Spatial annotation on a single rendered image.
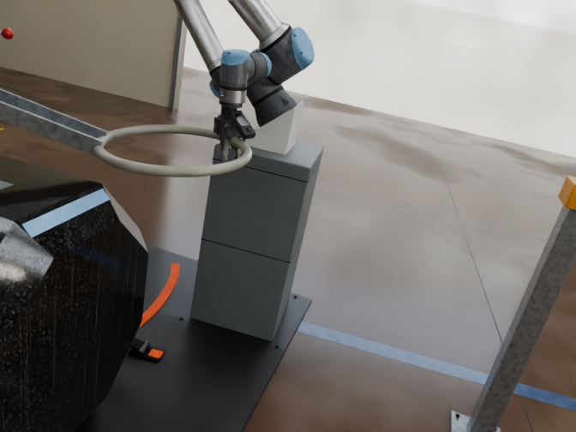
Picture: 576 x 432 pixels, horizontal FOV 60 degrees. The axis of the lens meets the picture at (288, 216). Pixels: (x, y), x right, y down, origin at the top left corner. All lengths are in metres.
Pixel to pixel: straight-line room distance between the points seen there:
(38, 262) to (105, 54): 5.63
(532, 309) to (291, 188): 0.97
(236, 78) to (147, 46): 4.89
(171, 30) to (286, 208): 4.62
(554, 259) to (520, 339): 0.32
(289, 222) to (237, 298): 0.45
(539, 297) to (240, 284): 1.17
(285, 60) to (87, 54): 5.14
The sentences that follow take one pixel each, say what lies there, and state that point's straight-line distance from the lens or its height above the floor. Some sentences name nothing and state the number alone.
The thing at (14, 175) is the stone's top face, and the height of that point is 0.83.
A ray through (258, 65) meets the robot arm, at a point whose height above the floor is 1.20.
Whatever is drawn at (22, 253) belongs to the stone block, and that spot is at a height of 0.76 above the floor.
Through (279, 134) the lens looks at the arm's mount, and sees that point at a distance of 2.05.
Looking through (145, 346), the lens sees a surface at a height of 0.05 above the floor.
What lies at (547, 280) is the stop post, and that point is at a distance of 1.89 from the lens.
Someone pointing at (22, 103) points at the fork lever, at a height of 0.99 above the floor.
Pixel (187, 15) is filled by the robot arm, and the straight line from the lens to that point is 1.95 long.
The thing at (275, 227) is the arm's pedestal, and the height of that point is 0.57.
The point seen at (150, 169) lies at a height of 0.93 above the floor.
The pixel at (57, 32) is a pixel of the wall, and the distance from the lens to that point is 7.15.
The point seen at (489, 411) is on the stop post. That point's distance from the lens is 2.16.
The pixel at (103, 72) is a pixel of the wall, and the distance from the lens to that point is 6.87.
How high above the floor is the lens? 1.40
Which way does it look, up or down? 22 degrees down
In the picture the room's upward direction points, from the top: 12 degrees clockwise
